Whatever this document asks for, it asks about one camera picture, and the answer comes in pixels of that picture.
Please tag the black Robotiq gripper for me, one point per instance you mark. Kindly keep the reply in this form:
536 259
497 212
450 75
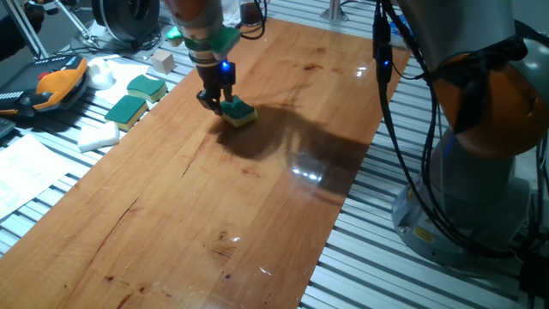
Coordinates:
216 77

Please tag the thin metal rod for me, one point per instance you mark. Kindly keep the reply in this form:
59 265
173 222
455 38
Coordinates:
77 22

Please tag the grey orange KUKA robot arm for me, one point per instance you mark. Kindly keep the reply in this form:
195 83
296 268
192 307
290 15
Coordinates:
463 34

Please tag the wavy green yellow sponge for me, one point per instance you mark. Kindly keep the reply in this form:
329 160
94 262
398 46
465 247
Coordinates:
146 86

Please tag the person hand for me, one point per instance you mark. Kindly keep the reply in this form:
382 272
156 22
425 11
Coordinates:
38 6

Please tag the small wooden cube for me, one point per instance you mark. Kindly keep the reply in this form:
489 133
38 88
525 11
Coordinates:
163 62

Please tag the glass cup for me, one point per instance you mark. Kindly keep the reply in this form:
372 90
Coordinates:
251 15

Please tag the white paper sheet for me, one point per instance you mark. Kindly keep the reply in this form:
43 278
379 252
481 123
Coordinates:
25 171
122 70

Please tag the glossy wooden board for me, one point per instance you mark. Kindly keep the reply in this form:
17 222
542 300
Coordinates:
193 214

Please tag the small white cup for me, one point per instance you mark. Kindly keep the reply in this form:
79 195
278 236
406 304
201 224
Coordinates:
100 75

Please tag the black round spool device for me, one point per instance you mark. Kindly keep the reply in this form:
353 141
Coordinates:
124 17

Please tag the white foam block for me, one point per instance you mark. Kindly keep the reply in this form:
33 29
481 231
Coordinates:
98 137

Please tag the orange black teach pendant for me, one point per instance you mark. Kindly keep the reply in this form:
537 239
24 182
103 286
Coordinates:
56 83

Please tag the blue tissue packet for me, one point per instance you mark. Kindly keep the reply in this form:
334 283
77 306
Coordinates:
401 28

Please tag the person in dark clothes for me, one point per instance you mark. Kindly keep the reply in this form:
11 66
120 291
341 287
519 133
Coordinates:
10 40

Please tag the black computer keyboard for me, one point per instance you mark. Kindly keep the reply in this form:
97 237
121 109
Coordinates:
5 128

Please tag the aluminium frame bar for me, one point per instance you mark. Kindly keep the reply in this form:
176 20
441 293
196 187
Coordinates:
335 8
26 30

